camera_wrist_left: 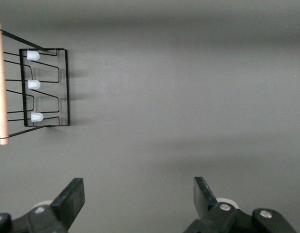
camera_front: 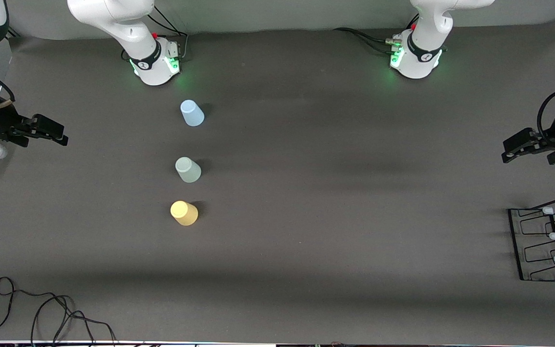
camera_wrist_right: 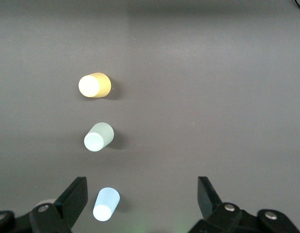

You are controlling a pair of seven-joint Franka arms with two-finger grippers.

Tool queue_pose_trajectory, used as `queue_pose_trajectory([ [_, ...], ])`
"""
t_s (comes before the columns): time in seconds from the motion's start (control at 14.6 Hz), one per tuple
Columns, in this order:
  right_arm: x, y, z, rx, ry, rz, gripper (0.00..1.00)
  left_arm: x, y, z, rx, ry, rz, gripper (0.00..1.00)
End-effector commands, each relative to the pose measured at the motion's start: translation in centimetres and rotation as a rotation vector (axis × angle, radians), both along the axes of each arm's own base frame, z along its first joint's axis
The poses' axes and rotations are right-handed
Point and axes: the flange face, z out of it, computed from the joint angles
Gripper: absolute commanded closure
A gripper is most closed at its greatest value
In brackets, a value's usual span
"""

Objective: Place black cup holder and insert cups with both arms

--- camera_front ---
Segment pale green plastic cup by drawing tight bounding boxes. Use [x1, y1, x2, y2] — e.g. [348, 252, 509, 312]
[175, 157, 202, 184]

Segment yellow plastic cup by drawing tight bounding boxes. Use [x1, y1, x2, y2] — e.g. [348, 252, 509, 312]
[170, 200, 199, 226]

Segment pale blue plastic cup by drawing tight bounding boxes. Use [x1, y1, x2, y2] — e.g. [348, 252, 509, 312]
[180, 100, 205, 127]

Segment dark grey table mat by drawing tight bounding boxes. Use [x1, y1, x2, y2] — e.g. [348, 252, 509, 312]
[0, 17, 555, 344]

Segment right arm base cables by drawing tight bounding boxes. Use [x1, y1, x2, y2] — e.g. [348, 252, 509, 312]
[121, 5, 189, 63]

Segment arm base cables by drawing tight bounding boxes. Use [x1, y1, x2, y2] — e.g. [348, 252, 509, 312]
[121, 5, 189, 63]
[333, 27, 402, 55]

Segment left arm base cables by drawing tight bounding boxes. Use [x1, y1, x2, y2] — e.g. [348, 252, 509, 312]
[333, 27, 402, 55]

